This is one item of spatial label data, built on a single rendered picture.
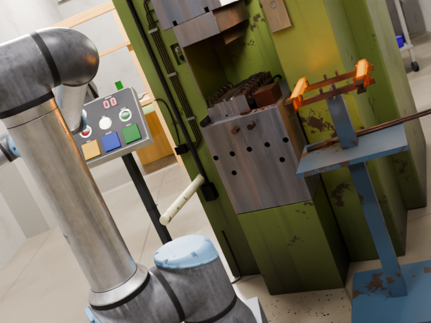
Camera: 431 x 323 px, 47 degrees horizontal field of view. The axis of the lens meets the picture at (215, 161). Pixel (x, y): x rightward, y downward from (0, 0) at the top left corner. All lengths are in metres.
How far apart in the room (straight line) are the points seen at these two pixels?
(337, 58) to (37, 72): 1.42
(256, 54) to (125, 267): 1.69
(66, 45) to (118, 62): 8.98
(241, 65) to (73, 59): 1.68
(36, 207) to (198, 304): 4.25
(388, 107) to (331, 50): 0.62
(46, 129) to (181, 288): 0.47
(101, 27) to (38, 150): 9.05
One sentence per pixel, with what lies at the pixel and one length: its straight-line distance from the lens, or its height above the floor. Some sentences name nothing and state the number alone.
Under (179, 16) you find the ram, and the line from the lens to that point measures 2.17.
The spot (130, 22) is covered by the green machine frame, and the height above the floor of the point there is 1.46.
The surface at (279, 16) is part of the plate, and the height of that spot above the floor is 1.24.
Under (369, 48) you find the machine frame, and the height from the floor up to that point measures 0.92.
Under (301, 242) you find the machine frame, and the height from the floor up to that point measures 0.27.
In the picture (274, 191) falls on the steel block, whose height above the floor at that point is 0.54.
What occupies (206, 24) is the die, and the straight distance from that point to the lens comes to 2.13.
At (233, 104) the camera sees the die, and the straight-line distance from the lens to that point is 2.17.
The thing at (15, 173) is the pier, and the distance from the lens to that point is 5.30.
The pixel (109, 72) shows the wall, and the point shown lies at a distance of 10.07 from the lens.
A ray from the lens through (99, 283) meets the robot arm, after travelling 1.13.
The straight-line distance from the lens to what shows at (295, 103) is 1.73.
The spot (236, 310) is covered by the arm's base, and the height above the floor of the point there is 0.67.
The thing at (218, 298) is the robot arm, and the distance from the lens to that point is 1.23.
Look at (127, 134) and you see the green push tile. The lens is 2.25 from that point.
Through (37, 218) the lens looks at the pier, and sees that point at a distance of 5.40.
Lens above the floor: 1.34
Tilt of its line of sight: 15 degrees down
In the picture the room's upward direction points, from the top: 23 degrees counter-clockwise
